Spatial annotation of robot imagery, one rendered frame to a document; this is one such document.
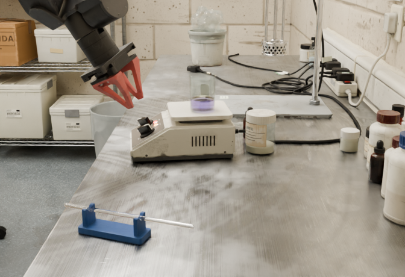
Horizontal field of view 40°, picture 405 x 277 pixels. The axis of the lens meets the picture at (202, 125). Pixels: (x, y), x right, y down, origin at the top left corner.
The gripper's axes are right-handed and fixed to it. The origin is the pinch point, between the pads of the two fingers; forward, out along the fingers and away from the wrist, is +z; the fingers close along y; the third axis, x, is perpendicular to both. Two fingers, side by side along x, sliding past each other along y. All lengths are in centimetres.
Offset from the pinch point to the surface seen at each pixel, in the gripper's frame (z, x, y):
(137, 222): 7.7, -18.1, -28.7
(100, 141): 41, 135, 92
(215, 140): 14.3, -8.6, 3.8
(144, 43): 23, 160, 184
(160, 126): 7.3, -0.4, 1.6
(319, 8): 12, -15, 56
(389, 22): 23, -27, 60
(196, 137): 12.0, -6.5, 2.1
